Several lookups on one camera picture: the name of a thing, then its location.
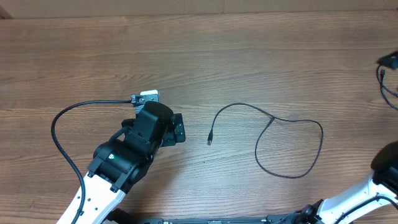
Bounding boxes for black USB-C cable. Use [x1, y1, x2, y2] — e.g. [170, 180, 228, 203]
[206, 102, 325, 180]

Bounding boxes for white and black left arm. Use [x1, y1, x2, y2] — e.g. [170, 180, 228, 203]
[51, 101, 186, 223]

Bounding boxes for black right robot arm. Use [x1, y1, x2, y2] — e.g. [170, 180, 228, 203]
[292, 141, 397, 224]

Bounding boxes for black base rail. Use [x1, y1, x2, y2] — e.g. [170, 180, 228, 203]
[103, 208, 299, 224]

